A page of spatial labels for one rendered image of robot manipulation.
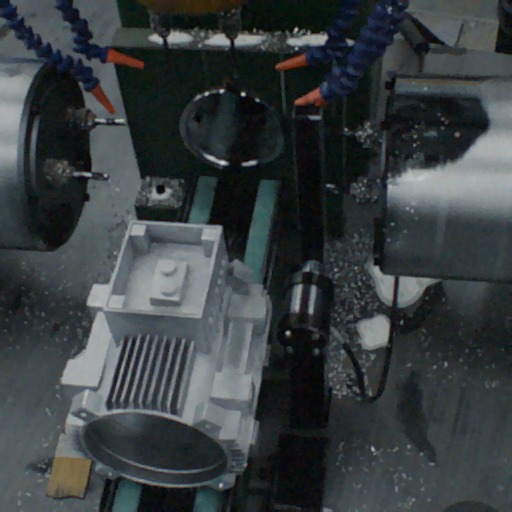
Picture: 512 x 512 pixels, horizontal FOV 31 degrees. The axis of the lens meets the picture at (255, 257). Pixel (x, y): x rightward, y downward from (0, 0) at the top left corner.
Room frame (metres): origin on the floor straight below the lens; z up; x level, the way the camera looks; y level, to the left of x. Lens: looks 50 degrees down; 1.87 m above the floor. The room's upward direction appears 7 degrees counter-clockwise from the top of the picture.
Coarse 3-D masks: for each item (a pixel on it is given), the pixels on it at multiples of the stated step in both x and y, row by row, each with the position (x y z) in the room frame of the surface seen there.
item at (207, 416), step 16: (240, 272) 0.64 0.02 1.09; (240, 288) 0.64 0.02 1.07; (80, 400) 0.50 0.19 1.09; (96, 400) 0.50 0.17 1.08; (208, 400) 0.48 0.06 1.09; (80, 416) 0.49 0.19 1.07; (208, 416) 0.47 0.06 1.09; (224, 416) 0.47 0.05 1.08; (208, 432) 0.46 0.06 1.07; (96, 464) 0.50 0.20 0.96; (224, 480) 0.46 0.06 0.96
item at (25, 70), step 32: (0, 64) 0.96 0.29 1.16; (32, 64) 0.96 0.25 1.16; (0, 96) 0.89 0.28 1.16; (32, 96) 0.89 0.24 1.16; (64, 96) 0.96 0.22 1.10; (0, 128) 0.85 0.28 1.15; (32, 128) 0.87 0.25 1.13; (64, 128) 0.94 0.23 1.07; (0, 160) 0.83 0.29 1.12; (32, 160) 0.84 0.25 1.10; (64, 160) 0.87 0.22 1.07; (0, 192) 0.81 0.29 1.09; (32, 192) 0.82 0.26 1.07; (64, 192) 0.88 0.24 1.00; (0, 224) 0.80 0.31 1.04; (32, 224) 0.79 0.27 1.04; (64, 224) 0.85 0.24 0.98
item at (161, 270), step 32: (160, 224) 0.67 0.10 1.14; (192, 224) 0.67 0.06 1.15; (128, 256) 0.65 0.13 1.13; (160, 256) 0.65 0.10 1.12; (192, 256) 0.65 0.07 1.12; (224, 256) 0.65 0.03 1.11; (128, 288) 0.62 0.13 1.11; (160, 288) 0.60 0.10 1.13; (192, 288) 0.61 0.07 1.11; (224, 288) 0.62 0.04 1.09; (128, 320) 0.56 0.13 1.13; (160, 320) 0.55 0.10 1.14; (192, 320) 0.55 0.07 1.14
